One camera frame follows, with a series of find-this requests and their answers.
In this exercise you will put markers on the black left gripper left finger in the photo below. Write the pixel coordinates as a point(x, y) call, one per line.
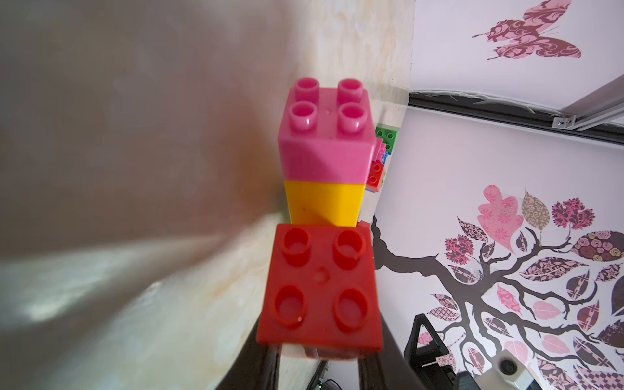
point(255, 368)

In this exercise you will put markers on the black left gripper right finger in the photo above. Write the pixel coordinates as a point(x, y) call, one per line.
point(387, 369)

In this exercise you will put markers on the dark green lego brick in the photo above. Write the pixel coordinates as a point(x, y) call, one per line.
point(389, 135)

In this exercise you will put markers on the pink lego brick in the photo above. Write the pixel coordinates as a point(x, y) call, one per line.
point(380, 150)
point(327, 135)

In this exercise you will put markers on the tall red lego brick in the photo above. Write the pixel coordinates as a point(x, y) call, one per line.
point(375, 177)

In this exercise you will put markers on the aluminium frame bar back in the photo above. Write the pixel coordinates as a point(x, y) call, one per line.
point(599, 107)

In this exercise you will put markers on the yellow lego brick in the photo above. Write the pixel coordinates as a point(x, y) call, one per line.
point(313, 203)

